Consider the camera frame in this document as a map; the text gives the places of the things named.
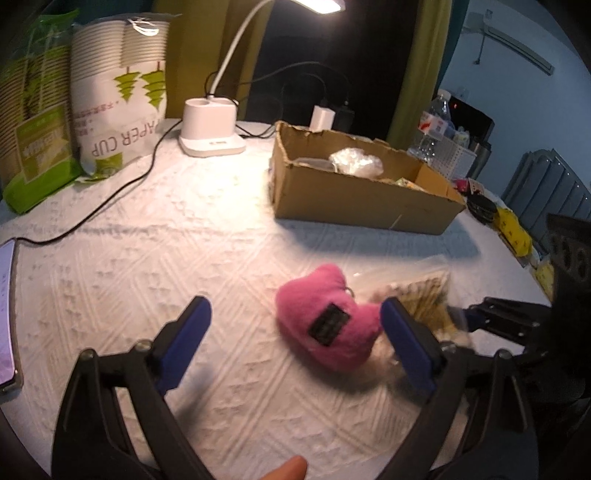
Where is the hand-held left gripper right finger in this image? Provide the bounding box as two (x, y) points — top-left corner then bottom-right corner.
(376, 296), (539, 480)

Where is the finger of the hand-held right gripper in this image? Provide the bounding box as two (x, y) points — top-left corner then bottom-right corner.
(462, 296), (557, 343)

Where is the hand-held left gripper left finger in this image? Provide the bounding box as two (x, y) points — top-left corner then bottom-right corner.
(52, 295), (213, 480)

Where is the cotton swabs plastic bag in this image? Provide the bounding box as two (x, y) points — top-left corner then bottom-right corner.
(355, 270), (469, 356)

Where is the pink plush toy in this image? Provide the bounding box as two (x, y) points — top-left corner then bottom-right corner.
(276, 264), (384, 374)

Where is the cardboard box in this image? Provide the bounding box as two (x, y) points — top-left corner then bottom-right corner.
(269, 121), (467, 236)

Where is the person's left hand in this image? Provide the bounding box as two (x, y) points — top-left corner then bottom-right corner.
(264, 455), (308, 480)

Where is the white quilted tablecloth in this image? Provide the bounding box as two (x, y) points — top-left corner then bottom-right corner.
(0, 119), (561, 480)

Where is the yellow plastic bag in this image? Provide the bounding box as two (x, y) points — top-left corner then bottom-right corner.
(495, 208), (534, 258)

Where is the grey padded headboard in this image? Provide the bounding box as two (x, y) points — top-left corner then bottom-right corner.
(500, 148), (591, 245)

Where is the black round container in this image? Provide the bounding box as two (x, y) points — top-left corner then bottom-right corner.
(465, 194), (499, 225)

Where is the steel mug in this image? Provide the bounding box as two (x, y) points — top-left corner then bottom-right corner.
(467, 142), (493, 180)

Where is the white storage basket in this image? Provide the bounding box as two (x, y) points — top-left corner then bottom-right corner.
(436, 131), (477, 182)

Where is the smartphone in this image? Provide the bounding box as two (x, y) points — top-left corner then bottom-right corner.
(0, 239), (25, 394)

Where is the clear crinkled plastic bag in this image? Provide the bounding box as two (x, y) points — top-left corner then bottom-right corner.
(329, 148), (384, 177)

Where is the black speaker box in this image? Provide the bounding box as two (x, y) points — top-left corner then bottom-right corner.
(449, 98), (495, 149)

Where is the clear water bottle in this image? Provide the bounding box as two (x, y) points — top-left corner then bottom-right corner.
(407, 90), (453, 163)

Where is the white desk lamp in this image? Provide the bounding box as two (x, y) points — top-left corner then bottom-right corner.
(179, 0), (346, 158)

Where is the black charger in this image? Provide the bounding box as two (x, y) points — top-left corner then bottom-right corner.
(333, 107), (356, 134)

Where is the white charger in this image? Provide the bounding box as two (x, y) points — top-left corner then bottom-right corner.
(309, 105), (335, 132)

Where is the white paper cup pack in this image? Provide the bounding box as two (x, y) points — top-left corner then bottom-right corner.
(69, 13), (171, 180)

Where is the white air conditioner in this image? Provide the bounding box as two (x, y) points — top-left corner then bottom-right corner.
(462, 10), (556, 77)

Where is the green paper cup pack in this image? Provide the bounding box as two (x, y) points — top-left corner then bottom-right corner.
(0, 10), (85, 215)

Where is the teal curtain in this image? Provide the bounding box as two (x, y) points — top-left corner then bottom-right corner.
(436, 0), (469, 95)

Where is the yellow curtain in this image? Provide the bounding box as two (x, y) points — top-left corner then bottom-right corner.
(151, 0), (452, 147)

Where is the black phone cable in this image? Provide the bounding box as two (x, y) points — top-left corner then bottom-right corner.
(13, 117), (167, 246)

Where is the black charger cable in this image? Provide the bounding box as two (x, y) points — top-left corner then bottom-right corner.
(208, 64), (354, 139)

